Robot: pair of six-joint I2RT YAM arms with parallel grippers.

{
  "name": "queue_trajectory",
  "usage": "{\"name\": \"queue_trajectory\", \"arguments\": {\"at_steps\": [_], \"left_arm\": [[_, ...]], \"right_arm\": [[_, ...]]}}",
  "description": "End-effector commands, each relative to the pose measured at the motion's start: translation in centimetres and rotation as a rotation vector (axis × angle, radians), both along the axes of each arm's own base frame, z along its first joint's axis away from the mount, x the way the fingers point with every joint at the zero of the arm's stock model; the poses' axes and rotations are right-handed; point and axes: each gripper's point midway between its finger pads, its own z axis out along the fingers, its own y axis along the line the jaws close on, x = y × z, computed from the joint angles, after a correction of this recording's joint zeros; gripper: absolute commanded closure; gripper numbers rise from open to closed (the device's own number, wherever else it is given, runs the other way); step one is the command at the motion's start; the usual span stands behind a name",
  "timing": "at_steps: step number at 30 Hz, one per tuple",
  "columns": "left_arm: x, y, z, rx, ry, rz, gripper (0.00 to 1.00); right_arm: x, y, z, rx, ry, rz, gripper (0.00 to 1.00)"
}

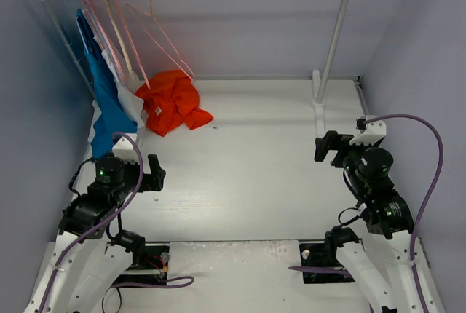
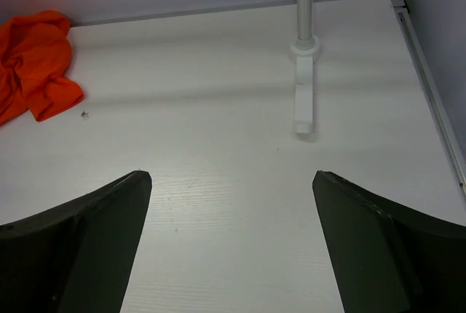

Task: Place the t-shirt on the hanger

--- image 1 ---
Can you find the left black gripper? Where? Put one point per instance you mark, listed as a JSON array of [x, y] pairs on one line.
[[146, 177]]

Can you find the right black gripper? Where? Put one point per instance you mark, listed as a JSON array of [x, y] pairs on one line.
[[335, 150]]

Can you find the orange t shirt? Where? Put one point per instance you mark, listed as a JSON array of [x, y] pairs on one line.
[[170, 100]]

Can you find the pink wire hanger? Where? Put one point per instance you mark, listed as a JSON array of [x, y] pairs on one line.
[[153, 29]]

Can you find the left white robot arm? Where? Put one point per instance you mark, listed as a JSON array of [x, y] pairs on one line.
[[119, 176]]

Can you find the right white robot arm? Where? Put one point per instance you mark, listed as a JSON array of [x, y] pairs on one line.
[[388, 220]]

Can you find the blue t shirt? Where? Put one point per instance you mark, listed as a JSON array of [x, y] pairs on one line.
[[112, 116]]

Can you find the white t shirt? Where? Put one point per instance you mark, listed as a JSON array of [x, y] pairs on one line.
[[131, 105]]

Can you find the beige wooden hanger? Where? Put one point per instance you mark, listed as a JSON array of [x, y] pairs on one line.
[[113, 25]]

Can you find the light pink hanger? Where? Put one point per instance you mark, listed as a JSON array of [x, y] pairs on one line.
[[105, 41]]

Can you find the pink plastic hanger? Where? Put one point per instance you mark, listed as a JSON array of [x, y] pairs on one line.
[[132, 44]]

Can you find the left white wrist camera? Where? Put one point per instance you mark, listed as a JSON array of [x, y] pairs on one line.
[[124, 150]]

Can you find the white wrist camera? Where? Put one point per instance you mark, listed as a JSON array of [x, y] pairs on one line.
[[372, 131], [124, 150]]

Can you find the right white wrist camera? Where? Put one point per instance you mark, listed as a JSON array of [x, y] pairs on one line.
[[372, 131]]

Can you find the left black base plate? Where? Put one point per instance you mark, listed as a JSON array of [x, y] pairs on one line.
[[151, 268]]

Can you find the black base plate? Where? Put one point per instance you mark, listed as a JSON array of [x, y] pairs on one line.
[[313, 254], [151, 268]]

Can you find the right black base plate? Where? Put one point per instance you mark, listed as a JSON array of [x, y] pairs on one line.
[[313, 254]]

